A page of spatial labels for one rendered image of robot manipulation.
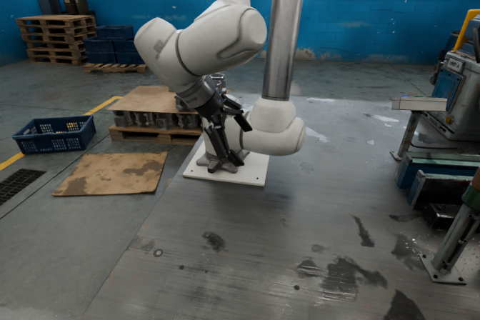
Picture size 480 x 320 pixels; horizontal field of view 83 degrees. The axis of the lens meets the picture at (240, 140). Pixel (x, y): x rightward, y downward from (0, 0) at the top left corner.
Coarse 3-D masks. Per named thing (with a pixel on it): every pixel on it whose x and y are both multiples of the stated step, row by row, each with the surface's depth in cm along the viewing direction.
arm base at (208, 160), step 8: (240, 152) 110; (248, 152) 117; (200, 160) 111; (208, 160) 110; (216, 160) 107; (224, 160) 107; (208, 168) 105; (216, 168) 106; (224, 168) 107; (232, 168) 106
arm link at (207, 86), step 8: (200, 80) 63; (208, 80) 66; (192, 88) 63; (200, 88) 64; (208, 88) 65; (184, 96) 65; (192, 96) 64; (200, 96) 65; (208, 96) 66; (192, 104) 67; (200, 104) 66
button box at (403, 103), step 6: (402, 96) 105; (408, 96) 104; (396, 102) 107; (402, 102) 104; (408, 102) 104; (414, 102) 104; (420, 102) 104; (426, 102) 103; (432, 102) 103; (438, 102) 103; (444, 102) 103; (396, 108) 107; (402, 108) 104; (408, 108) 104; (414, 108) 104; (420, 108) 104; (426, 108) 104; (432, 108) 103; (438, 108) 103; (444, 108) 103
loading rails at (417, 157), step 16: (416, 160) 95; (432, 160) 95; (448, 160) 95; (464, 160) 94; (400, 176) 99; (416, 176) 88; (432, 176) 86; (448, 176) 86; (464, 176) 86; (416, 192) 88; (432, 192) 86; (448, 192) 85; (464, 192) 84; (416, 208) 89
